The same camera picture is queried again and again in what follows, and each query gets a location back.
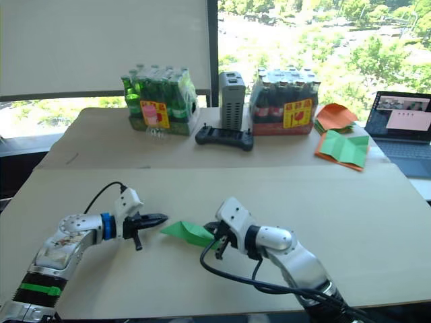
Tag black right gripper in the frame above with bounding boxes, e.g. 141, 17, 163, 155
203, 221, 238, 260

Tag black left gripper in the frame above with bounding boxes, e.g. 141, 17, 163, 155
122, 212, 169, 252

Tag green paper sheet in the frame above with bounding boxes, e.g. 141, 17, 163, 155
319, 130, 370, 170
160, 220, 224, 250

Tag orange flat paper sheet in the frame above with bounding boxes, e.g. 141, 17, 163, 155
314, 134, 370, 174

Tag green creased paper sheet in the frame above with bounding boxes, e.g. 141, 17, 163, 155
319, 130, 370, 170

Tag black handheld controller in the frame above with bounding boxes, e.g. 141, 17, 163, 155
195, 123, 255, 152

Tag shrink-wrapped green bottle pack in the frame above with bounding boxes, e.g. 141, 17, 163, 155
120, 63, 200, 137

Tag grey battery charger tower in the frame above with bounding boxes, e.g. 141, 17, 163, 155
219, 71, 247, 131

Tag shrink-wrapped cola bottle pack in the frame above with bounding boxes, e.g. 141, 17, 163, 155
248, 67, 321, 137

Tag orange folded paper stack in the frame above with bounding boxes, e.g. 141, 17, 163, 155
314, 103, 360, 136

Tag white roller blind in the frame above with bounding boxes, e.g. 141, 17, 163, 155
0, 0, 211, 99

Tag open laptop computer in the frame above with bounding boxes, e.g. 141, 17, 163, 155
364, 90, 431, 178

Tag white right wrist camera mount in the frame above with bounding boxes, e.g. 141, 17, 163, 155
215, 196, 257, 252

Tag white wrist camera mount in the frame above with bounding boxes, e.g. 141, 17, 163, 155
215, 196, 257, 252
113, 188, 145, 219

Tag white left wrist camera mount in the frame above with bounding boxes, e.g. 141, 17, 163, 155
113, 188, 145, 219

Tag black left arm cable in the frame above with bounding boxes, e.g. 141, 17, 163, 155
83, 181, 128, 215

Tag dark window frame post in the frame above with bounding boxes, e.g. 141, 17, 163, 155
205, 0, 220, 108

